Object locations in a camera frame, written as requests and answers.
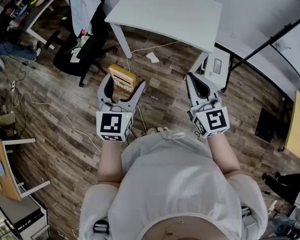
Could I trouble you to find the black office chair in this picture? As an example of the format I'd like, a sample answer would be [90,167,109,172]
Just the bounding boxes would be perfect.
[44,0,118,88]

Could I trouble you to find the gold calculator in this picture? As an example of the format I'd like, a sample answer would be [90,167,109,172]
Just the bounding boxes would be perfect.
[107,64,137,96]

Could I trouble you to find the grey low cabinet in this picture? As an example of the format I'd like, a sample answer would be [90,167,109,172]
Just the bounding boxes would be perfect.
[0,176,51,240]

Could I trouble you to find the black and white strap buckle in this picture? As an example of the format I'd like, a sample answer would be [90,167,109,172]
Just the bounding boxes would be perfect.
[240,205,254,219]
[93,218,111,235]

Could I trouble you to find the crumpled white paper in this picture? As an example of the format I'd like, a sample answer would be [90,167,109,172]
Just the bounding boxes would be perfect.
[145,51,160,64]

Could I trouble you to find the white cardboard box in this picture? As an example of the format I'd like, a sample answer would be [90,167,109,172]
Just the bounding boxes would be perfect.
[202,46,231,90]

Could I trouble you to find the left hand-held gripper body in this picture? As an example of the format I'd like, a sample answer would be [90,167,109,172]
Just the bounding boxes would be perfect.
[96,100,136,143]

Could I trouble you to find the white bag with flowers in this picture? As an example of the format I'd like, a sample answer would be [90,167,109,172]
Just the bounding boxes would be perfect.
[70,28,91,64]

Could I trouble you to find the thin white cable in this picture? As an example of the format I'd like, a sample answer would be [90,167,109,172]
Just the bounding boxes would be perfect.
[126,40,181,135]

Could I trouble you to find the light blue garment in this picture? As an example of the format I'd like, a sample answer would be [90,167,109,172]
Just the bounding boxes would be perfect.
[69,0,102,38]

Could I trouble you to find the white table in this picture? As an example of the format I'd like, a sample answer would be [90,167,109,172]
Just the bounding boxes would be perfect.
[104,0,223,75]

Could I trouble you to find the black stand pole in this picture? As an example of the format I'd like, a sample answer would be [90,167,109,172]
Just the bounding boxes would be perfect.
[221,16,300,94]

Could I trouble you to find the person's left forearm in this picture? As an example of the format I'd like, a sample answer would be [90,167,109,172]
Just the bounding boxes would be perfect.
[97,140,125,184]

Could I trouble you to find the person's right forearm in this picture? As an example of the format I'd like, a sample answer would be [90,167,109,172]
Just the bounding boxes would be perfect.
[206,133,241,176]

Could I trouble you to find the person's white shoes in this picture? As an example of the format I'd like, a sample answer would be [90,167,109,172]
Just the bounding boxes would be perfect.
[145,126,170,135]

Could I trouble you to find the black flat panel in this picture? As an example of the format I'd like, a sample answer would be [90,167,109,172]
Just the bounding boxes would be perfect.
[254,107,279,144]

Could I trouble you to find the black bag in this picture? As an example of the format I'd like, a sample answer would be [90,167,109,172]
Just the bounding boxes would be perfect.
[261,171,300,205]

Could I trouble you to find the yellow wooden table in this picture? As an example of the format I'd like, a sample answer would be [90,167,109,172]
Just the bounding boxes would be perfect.
[284,89,300,161]

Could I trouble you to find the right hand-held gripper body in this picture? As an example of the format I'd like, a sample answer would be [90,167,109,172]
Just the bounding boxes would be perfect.
[188,98,231,139]

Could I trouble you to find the long white floor cable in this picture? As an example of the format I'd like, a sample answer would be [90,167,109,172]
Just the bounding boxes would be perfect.
[11,90,102,153]

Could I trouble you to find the person's white shirt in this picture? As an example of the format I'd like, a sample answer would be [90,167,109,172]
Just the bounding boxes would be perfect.
[78,130,269,240]

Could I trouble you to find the wooden stool with white legs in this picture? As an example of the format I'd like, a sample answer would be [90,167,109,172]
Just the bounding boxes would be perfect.
[0,138,51,201]

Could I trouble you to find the dark desk with white frame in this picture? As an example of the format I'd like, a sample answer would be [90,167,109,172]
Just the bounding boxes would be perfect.
[0,0,71,50]

